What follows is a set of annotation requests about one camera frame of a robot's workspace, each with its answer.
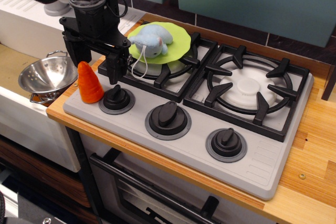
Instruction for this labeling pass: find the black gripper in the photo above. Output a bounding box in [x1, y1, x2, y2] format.
[59, 6, 131, 84]

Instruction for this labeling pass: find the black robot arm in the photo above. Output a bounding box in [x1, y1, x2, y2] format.
[60, 0, 131, 84]

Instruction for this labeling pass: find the orange plastic carrot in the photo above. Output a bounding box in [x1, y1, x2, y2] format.
[78, 61, 104, 103]

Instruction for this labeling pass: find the black left stove knob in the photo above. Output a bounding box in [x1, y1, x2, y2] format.
[99, 84, 135, 115]

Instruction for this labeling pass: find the black stove knob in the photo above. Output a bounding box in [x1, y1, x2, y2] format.
[99, 84, 135, 115]
[205, 128, 247, 163]
[145, 101, 192, 141]

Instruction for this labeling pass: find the blue plush toy animal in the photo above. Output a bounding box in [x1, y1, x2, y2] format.
[128, 24, 173, 58]

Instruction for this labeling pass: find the steel colander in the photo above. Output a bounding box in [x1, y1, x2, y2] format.
[18, 50, 78, 104]

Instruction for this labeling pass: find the white toy sink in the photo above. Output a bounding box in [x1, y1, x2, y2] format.
[1, 0, 80, 173]

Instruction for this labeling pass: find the black left burner grate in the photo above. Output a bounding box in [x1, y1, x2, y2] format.
[97, 20, 218, 103]

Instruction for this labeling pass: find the black burner grate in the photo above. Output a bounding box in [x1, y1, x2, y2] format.
[183, 44, 311, 142]
[97, 20, 218, 103]

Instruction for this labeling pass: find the green round cloth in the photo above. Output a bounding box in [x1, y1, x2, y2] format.
[128, 22, 191, 64]

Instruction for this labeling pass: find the black middle stove knob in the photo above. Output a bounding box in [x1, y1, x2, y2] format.
[145, 101, 192, 141]

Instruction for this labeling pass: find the toy oven door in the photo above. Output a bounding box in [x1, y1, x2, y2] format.
[88, 148, 270, 223]

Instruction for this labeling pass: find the grey toy stove top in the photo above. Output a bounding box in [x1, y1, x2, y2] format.
[62, 31, 315, 200]

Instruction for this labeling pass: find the black right stove knob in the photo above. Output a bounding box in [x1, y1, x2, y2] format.
[205, 128, 247, 163]

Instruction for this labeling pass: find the black right burner grate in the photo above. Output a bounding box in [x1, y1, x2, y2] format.
[183, 44, 311, 142]

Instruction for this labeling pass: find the black oven door handle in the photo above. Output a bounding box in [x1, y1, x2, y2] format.
[89, 154, 218, 223]

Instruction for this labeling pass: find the dark wooden post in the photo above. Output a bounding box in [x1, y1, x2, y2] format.
[321, 61, 335, 101]

